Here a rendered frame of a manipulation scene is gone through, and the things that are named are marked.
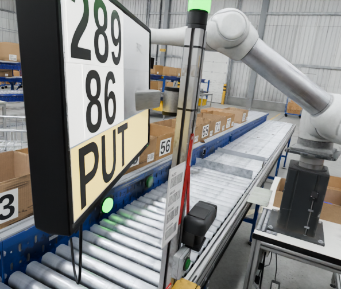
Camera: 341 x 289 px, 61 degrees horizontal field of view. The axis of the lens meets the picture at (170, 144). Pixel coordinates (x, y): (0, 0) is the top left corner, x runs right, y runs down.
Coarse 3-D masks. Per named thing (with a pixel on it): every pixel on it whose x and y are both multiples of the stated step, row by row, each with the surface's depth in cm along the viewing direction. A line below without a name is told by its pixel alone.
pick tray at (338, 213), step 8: (280, 184) 193; (280, 192) 167; (328, 192) 181; (336, 192) 179; (280, 200) 167; (328, 200) 181; (336, 200) 179; (328, 208) 157; (336, 208) 155; (320, 216) 159; (328, 216) 157; (336, 216) 156
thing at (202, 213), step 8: (192, 208) 80; (200, 208) 81; (208, 208) 81; (216, 208) 84; (192, 216) 77; (200, 216) 77; (208, 216) 78; (184, 224) 78; (192, 224) 76; (200, 224) 75; (208, 224) 78; (192, 232) 77; (200, 232) 76; (200, 240) 79; (192, 248) 79; (200, 248) 79
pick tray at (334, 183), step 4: (332, 176) 208; (332, 180) 208; (336, 180) 207; (340, 180) 206; (328, 184) 210; (332, 184) 208; (336, 184) 207; (340, 184) 206; (328, 188) 184; (332, 188) 184; (336, 188) 183; (340, 188) 207
